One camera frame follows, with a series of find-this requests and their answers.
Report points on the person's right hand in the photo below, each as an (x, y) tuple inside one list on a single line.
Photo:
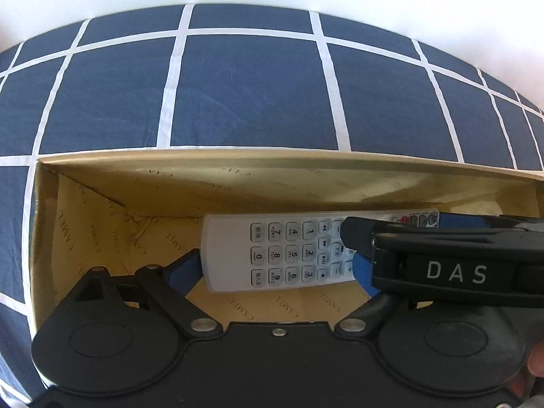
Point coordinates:
[(536, 361)]

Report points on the white remote control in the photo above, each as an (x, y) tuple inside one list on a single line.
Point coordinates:
[(272, 259)]

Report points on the blue checked bed sheet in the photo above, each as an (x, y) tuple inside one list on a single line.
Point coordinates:
[(255, 93)]

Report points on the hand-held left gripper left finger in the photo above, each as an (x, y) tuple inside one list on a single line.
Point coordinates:
[(183, 273)]

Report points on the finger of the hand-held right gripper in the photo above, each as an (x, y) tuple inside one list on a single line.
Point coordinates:
[(463, 221), (359, 233)]

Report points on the cardboard shoe box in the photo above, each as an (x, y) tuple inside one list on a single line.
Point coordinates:
[(127, 204)]

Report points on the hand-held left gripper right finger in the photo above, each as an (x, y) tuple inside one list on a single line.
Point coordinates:
[(363, 274)]

